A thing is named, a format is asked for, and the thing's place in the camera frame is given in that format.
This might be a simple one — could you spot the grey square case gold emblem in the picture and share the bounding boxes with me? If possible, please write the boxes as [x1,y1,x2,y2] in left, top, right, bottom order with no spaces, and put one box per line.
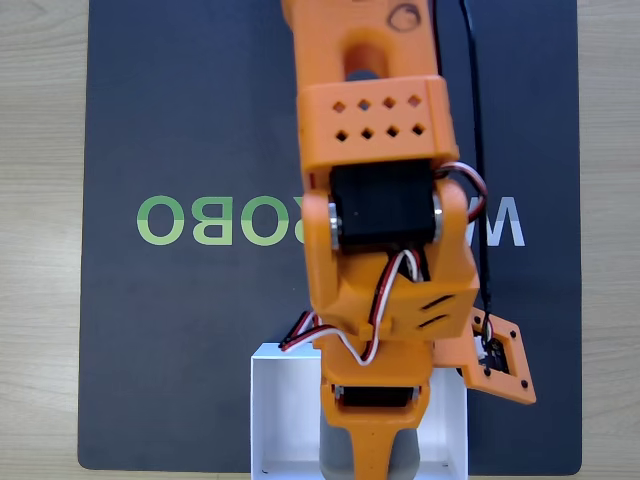
[317,417,422,479]

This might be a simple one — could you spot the white cardboard box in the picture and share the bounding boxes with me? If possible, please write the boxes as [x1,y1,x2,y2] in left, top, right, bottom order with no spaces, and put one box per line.
[249,342,470,480]

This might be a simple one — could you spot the dark blue WOWROBO mat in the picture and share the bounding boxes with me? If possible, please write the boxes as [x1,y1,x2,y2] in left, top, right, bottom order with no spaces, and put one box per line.
[76,0,584,474]

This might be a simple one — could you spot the red white black servo wire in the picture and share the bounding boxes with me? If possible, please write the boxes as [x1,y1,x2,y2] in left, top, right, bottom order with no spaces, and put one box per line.
[278,248,432,367]
[433,162,489,226]

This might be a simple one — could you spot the black camera cable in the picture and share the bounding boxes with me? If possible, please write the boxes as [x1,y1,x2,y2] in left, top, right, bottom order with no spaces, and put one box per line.
[458,0,497,351]

